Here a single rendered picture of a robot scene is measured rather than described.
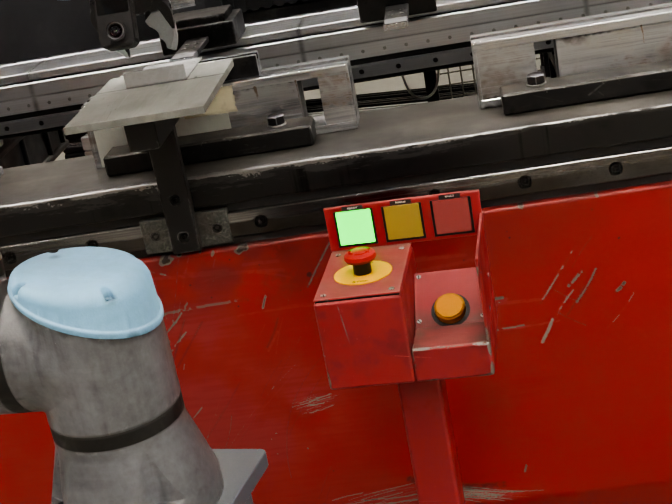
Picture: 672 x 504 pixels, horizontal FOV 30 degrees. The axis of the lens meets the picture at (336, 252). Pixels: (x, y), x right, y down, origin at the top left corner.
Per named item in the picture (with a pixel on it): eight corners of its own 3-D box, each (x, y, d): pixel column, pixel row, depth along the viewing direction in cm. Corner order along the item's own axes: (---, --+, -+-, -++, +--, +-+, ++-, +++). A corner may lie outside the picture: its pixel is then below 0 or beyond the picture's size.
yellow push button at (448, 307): (437, 329, 154) (434, 320, 152) (436, 302, 156) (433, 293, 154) (467, 326, 153) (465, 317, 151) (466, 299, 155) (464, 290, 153)
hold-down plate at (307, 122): (107, 177, 178) (102, 157, 177) (115, 166, 183) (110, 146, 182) (314, 145, 175) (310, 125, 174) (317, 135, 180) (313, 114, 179)
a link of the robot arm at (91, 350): (158, 434, 102) (119, 282, 97) (8, 445, 105) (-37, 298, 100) (199, 366, 113) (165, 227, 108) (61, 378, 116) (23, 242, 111)
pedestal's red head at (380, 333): (329, 391, 151) (302, 254, 145) (347, 334, 166) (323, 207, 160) (495, 375, 148) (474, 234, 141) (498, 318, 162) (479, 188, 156)
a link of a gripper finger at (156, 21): (193, 15, 171) (157, -26, 164) (193, 49, 168) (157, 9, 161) (173, 22, 172) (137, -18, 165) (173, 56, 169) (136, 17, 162)
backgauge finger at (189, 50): (143, 78, 184) (136, 45, 182) (175, 42, 208) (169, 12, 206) (223, 65, 182) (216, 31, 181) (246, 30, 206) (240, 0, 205)
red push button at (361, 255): (345, 285, 151) (340, 258, 150) (350, 273, 155) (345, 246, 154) (378, 282, 151) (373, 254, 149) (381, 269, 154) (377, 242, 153)
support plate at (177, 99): (64, 135, 156) (62, 128, 156) (112, 85, 180) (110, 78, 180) (205, 113, 154) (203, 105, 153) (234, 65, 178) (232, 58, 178)
